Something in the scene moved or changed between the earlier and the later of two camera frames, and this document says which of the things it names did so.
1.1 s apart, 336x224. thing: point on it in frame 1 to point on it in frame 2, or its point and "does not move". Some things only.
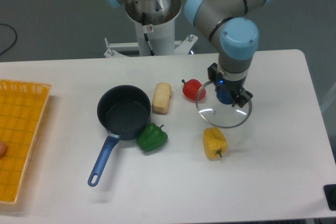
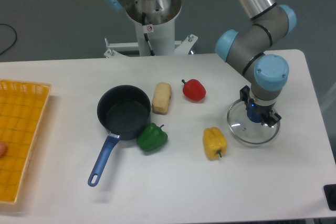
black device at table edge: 329,190 does not move
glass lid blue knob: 216,107 to 245,125
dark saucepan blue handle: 125,112 does not move
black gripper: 220,82 to 245,96
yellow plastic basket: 22,105 does not move
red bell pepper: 190,89 does not move
